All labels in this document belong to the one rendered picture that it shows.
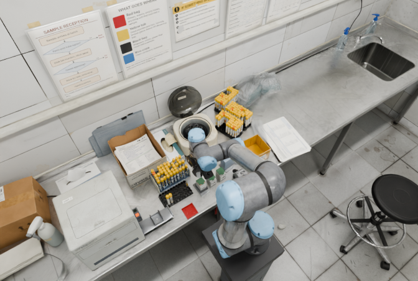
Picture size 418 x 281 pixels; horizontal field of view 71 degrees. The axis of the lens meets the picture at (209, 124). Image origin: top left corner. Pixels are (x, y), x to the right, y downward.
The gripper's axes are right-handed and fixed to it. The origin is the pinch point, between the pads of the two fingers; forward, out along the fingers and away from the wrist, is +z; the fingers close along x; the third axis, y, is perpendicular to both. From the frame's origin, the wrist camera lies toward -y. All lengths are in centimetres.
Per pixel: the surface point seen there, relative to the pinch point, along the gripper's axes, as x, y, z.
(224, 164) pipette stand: -17.5, 1.7, 5.7
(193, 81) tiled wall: -31, 55, -12
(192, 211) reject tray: 11.4, -8.1, 13.1
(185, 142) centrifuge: -6.2, 25.2, 1.7
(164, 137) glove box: 0.6, 39.4, 6.1
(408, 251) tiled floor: -126, -98, 101
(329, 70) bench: -141, 27, 13
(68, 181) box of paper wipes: 59, 44, 7
